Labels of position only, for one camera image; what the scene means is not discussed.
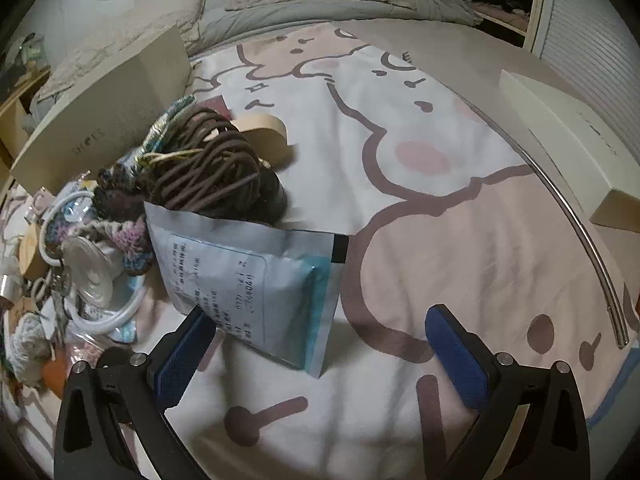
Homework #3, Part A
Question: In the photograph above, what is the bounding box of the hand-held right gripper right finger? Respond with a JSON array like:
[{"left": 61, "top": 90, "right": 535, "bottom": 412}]
[{"left": 425, "top": 304, "right": 591, "bottom": 480}]

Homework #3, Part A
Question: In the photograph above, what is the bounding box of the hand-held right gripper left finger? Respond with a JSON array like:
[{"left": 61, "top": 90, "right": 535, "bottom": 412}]
[{"left": 52, "top": 304, "right": 217, "bottom": 480}]

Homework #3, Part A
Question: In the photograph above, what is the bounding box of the large blue white medicine packet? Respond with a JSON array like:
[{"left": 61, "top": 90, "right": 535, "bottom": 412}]
[{"left": 144, "top": 201, "right": 349, "bottom": 378}]

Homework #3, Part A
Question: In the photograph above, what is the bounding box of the white shoe box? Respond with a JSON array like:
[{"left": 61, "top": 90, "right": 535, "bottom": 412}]
[{"left": 9, "top": 24, "right": 193, "bottom": 202}]

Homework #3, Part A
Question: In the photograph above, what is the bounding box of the cartoon bear printed blanket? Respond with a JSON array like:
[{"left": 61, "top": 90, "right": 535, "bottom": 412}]
[{"left": 0, "top": 27, "right": 636, "bottom": 480}]

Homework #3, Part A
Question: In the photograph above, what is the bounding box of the purple crochet piece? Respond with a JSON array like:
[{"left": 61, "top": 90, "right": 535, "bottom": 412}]
[{"left": 45, "top": 165, "right": 156, "bottom": 276}]

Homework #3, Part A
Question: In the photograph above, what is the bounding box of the clear plastic round lid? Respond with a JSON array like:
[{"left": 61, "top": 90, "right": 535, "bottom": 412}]
[{"left": 65, "top": 237, "right": 116, "bottom": 311}]

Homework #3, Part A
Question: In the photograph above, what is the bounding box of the white yarn bundle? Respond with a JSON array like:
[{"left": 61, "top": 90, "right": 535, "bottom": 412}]
[{"left": 10, "top": 312, "right": 56, "bottom": 386}]

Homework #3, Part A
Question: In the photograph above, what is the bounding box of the oval wooden box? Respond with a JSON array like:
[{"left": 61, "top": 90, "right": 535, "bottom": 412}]
[{"left": 20, "top": 220, "right": 51, "bottom": 281}]

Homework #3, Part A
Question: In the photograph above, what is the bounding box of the beige tape roll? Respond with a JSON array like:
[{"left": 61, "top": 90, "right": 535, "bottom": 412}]
[{"left": 231, "top": 114, "right": 292, "bottom": 167}]

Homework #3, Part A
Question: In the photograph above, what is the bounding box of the white shoe box lid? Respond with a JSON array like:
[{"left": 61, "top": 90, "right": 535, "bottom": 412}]
[{"left": 499, "top": 69, "right": 640, "bottom": 233}]

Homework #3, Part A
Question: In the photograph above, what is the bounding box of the red box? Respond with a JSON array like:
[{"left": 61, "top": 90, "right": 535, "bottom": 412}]
[{"left": 202, "top": 97, "right": 233, "bottom": 121}]

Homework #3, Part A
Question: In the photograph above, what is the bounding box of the wooden shelf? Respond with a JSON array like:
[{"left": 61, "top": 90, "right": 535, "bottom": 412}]
[{"left": 0, "top": 67, "right": 51, "bottom": 171}]

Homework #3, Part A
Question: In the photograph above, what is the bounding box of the grey duvet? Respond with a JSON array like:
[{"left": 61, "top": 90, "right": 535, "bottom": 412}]
[{"left": 190, "top": 0, "right": 481, "bottom": 56}]

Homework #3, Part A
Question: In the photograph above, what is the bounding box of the white shutter door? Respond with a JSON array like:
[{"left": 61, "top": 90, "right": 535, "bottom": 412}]
[{"left": 530, "top": 0, "right": 640, "bottom": 91}]

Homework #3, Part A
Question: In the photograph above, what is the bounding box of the white plastic ring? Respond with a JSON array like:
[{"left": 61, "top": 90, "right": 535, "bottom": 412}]
[
  {"left": 37, "top": 191, "right": 98, "bottom": 266},
  {"left": 65, "top": 280, "right": 147, "bottom": 335}
]

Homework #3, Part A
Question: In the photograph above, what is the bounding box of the brown cord bundle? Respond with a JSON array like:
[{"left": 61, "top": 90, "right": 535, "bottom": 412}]
[{"left": 149, "top": 105, "right": 287, "bottom": 223}]

